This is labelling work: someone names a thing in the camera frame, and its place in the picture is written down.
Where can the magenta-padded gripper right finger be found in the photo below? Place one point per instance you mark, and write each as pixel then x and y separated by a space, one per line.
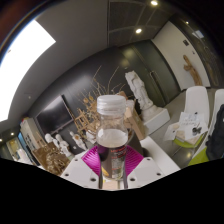
pixel 143 171

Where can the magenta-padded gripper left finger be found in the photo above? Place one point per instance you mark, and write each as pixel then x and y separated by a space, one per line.
pixel 78 171

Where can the clear plastic drink bottle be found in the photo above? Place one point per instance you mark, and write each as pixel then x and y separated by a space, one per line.
pixel 111 146

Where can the small white figurine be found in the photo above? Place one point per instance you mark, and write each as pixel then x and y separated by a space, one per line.
pixel 50 138

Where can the wooden easel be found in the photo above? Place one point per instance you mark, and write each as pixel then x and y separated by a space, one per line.
pixel 83 123

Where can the green seat cushion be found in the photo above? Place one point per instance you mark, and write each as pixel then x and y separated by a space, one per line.
pixel 185 144
pixel 200 159

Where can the cardboard box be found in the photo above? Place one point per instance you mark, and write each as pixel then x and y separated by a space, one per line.
pixel 135 121

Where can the white cabinet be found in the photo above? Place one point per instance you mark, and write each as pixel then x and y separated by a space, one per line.
pixel 31 131

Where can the stack of papers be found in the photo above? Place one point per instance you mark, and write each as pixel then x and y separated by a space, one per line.
pixel 190 123

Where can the white stone statue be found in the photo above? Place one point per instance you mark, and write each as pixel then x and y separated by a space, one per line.
pixel 138 88

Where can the white shell chair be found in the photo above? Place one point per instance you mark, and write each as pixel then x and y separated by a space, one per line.
pixel 220 96
pixel 196 98

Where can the brown wooden figure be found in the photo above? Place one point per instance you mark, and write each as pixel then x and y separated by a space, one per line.
pixel 191 68

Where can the long ceiling light panel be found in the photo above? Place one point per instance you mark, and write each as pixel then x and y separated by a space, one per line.
pixel 23 66

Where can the round ceiling spotlight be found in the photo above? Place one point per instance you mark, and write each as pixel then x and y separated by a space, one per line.
pixel 138 30
pixel 154 2

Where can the white pedestal block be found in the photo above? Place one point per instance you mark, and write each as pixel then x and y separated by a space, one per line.
pixel 156 118

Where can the black wall screen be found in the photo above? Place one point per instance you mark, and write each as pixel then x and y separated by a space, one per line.
pixel 53 115

